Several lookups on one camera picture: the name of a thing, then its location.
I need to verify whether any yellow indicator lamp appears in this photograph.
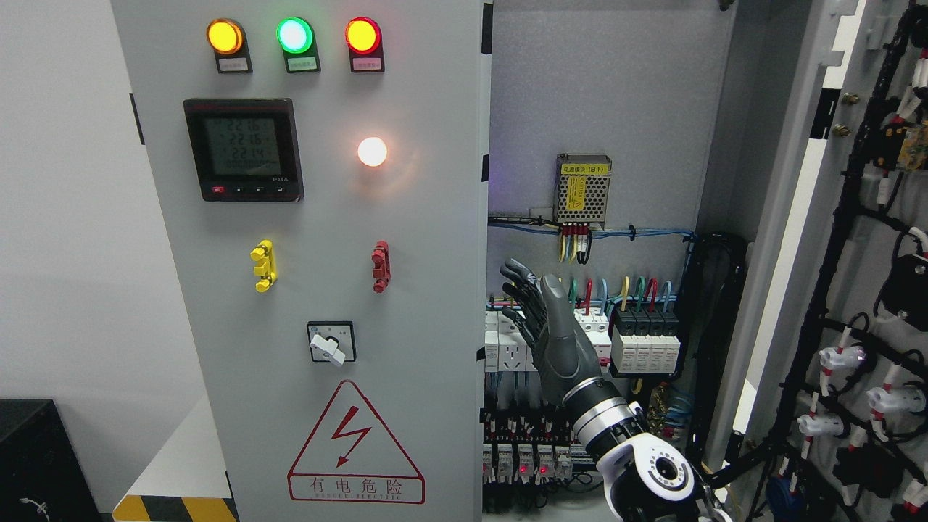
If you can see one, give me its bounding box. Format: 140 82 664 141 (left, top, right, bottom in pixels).
206 19 253 74

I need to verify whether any white rotary selector switch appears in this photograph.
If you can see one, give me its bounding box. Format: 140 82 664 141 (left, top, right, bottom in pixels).
306 320 357 367

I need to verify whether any black corrugated cable loom right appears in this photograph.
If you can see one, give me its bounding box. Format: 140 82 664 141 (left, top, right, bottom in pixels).
671 231 749 472

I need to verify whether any yellow terminal post block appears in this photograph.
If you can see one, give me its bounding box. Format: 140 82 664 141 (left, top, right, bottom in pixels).
251 240 278 293

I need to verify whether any grey cabinet door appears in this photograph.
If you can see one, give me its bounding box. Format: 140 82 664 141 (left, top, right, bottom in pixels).
112 1 492 521
686 1 926 521

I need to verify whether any red terminal post block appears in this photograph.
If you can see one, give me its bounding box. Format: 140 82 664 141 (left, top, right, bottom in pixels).
371 241 392 294

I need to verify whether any metal mesh power supply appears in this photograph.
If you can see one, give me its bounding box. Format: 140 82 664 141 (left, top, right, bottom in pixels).
552 153 613 225

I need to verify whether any black box at left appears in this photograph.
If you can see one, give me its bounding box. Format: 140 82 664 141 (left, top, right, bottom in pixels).
1 399 102 521

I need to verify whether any red white three-pole breaker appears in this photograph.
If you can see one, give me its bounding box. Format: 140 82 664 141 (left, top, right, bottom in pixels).
574 310 612 371

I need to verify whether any black surge protector block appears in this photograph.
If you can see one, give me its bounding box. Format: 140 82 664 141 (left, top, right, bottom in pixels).
610 307 684 380

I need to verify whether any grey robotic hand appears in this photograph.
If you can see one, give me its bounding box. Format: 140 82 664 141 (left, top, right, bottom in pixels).
500 258 601 407

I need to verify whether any red electric hazard sticker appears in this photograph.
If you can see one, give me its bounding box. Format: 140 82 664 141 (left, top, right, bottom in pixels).
287 379 426 505

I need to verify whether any white socket module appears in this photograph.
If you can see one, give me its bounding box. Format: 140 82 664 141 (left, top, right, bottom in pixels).
497 312 537 371

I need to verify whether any white glowing lamp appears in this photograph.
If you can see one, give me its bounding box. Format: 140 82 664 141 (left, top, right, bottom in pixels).
357 136 389 167

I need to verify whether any red indicator lamp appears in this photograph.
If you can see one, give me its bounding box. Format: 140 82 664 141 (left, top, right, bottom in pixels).
344 17 385 73

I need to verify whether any green indicator lamp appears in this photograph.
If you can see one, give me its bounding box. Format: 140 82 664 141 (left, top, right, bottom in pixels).
275 17 320 73

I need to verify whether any lower white breaker row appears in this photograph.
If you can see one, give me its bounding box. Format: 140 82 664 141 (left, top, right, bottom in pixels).
481 442 586 485

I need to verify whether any black digital power meter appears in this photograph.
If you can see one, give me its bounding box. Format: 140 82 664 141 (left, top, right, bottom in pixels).
183 98 305 202

